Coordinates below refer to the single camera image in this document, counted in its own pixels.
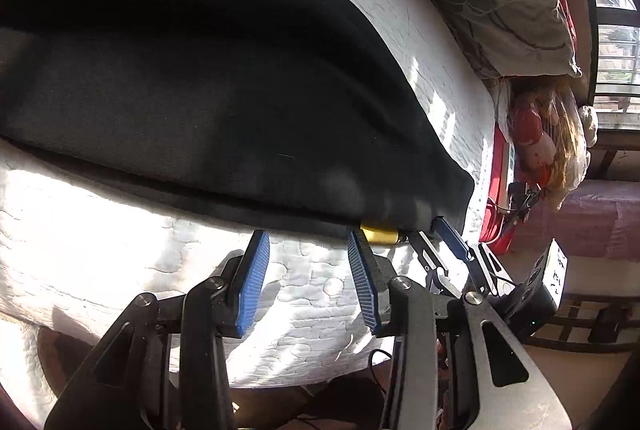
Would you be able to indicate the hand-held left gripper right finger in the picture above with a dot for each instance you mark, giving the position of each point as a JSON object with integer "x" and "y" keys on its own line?
{"x": 364, "y": 282}

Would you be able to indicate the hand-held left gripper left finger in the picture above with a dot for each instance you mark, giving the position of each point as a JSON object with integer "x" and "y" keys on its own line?
{"x": 252, "y": 280}

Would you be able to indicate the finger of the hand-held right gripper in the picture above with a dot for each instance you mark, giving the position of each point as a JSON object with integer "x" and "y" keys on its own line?
{"x": 452, "y": 240}
{"x": 432, "y": 265}

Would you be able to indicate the black pants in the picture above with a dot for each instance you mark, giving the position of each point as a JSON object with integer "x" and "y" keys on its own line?
{"x": 200, "y": 85}

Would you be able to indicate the red blanket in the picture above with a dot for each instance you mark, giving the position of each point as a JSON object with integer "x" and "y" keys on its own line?
{"x": 497, "y": 220}

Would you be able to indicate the pink covered furniture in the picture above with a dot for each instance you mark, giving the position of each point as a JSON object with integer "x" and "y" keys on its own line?
{"x": 600, "y": 220}

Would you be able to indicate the white power strip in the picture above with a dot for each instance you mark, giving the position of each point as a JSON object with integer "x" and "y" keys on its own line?
{"x": 513, "y": 160}

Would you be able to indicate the plastic bag of plush toys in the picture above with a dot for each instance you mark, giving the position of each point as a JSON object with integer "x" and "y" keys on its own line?
{"x": 545, "y": 145}

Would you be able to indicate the white quilted bed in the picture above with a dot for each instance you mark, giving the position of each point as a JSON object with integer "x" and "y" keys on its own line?
{"x": 125, "y": 235}

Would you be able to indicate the white plush toy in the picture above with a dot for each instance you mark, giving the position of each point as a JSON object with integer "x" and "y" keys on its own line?
{"x": 589, "y": 125}

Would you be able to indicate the dark wooden frame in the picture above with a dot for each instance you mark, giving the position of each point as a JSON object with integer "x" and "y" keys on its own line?
{"x": 595, "y": 325}

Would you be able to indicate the window frame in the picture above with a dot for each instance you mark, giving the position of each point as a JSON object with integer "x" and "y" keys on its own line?
{"x": 615, "y": 35}

